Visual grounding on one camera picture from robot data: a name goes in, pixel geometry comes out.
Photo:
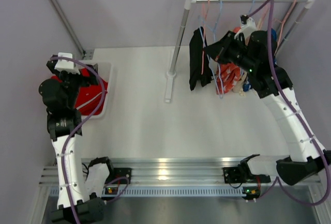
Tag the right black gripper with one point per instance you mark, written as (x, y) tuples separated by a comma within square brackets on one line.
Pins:
[(223, 50)]

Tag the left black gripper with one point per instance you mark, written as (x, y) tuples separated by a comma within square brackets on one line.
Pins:
[(84, 76)]

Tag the blue wire hanger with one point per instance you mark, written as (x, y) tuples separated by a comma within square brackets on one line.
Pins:
[(212, 51), (251, 7)]

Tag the black trousers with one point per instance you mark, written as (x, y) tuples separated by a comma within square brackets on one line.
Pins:
[(199, 64)]

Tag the red trousers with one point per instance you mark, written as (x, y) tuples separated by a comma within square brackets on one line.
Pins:
[(89, 97)]

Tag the pink hanger of black trousers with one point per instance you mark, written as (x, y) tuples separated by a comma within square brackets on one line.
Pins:
[(204, 15)]

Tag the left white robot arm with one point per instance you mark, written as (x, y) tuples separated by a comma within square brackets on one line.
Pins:
[(79, 197)]

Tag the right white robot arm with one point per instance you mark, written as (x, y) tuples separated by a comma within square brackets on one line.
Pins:
[(275, 89)]

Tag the pink hanger of beige garment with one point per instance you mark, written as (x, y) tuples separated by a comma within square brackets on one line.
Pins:
[(263, 16)]

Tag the pink hanger of blue garment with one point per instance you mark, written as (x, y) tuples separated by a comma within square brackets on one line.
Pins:
[(282, 23)]

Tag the orange patterned garment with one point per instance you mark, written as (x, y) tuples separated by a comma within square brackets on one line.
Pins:
[(227, 75)]

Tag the beige garment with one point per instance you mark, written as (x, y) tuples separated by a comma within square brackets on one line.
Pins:
[(241, 82)]

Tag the blue white patterned garment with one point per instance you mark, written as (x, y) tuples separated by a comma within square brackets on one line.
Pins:
[(260, 42)]

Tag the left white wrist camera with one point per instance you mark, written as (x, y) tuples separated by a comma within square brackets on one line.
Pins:
[(65, 65)]

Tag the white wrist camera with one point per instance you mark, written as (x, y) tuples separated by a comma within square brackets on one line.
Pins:
[(65, 65), (247, 27)]

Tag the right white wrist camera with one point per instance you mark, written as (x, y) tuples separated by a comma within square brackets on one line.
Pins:
[(247, 27)]

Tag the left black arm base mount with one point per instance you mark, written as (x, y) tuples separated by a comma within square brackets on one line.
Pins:
[(119, 172)]

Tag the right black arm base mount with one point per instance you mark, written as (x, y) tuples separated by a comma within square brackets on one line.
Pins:
[(240, 174)]

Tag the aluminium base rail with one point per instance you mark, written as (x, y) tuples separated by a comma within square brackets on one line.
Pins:
[(185, 177)]

